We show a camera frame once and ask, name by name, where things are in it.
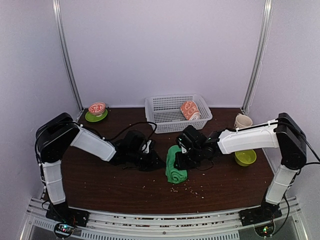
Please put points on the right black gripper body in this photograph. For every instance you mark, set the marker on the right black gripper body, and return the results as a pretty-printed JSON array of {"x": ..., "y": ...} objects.
[{"x": 192, "y": 160}]

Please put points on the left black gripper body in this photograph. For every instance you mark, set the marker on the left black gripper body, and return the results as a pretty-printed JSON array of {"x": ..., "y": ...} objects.
[{"x": 145, "y": 163}]

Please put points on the green microfiber towel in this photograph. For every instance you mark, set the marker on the green microfiber towel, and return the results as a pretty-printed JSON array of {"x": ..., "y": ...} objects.
[{"x": 174, "y": 175}]

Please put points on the orange rabbit pattern towel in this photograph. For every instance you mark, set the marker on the orange rabbit pattern towel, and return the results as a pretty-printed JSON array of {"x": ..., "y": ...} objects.
[{"x": 190, "y": 110}]

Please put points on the white plastic mesh basket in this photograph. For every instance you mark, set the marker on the white plastic mesh basket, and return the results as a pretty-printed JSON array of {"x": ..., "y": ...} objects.
[{"x": 165, "y": 112}]

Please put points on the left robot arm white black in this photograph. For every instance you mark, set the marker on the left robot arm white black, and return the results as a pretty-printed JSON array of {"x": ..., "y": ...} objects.
[{"x": 56, "y": 136}]

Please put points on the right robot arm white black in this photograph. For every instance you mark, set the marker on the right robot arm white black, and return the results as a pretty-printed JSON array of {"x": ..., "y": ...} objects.
[{"x": 282, "y": 133}]

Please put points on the lime green bowl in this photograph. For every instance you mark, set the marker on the lime green bowl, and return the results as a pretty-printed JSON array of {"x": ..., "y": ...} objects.
[{"x": 245, "y": 158}]

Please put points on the ceramic mug floral pattern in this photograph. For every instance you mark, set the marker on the ceramic mug floral pattern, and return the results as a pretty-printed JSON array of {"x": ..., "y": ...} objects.
[{"x": 242, "y": 121}]

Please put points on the red patterned small bowl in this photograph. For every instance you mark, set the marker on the red patterned small bowl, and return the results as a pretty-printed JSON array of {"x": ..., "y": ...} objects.
[{"x": 97, "y": 108}]

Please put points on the green saucer plate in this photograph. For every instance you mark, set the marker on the green saucer plate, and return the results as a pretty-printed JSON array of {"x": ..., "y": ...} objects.
[{"x": 89, "y": 117}]

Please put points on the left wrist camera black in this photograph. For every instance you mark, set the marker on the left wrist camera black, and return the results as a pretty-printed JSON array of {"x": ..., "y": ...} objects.
[{"x": 147, "y": 147}]

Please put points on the aluminium front rail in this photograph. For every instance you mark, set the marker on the aluminium front rail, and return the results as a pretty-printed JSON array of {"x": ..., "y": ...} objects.
[{"x": 218, "y": 225}]

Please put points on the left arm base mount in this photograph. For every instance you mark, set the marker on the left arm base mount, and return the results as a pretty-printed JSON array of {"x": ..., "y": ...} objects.
[{"x": 66, "y": 225}]

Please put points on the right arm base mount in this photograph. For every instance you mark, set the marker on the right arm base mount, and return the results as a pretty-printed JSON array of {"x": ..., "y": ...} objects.
[{"x": 263, "y": 220}]

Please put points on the right aluminium frame post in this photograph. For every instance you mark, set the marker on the right aluminium frame post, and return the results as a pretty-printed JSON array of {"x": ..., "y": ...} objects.
[{"x": 257, "y": 64}]

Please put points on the aluminium frame post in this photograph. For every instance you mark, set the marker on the aluminium frame post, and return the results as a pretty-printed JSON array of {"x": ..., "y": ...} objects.
[
  {"x": 65, "y": 53},
  {"x": 257, "y": 64}
]

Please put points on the left aluminium frame post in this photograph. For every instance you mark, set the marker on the left aluminium frame post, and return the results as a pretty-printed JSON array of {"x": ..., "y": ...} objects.
[{"x": 65, "y": 53}]

